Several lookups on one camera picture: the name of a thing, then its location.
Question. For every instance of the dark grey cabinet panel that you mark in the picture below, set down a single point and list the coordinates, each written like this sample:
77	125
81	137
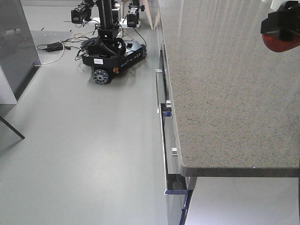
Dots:
18	54

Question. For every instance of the black power adapter with cable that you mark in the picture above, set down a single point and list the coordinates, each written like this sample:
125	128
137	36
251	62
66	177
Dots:
57	46

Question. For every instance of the chrome drawer handle bar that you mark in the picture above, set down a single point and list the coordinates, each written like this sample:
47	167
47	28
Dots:
164	109

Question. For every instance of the grey speckled stone counter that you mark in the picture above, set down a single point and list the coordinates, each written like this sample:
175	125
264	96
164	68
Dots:
235	103

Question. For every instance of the red yellow apple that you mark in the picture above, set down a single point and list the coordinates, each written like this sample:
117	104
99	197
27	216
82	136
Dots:
279	46

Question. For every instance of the wooden easel legs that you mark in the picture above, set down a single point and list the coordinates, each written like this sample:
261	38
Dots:
147	4

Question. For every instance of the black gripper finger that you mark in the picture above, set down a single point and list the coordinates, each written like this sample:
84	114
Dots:
284	23

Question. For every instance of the black wheeled mobile robot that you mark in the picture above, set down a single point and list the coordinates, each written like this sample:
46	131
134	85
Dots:
107	53

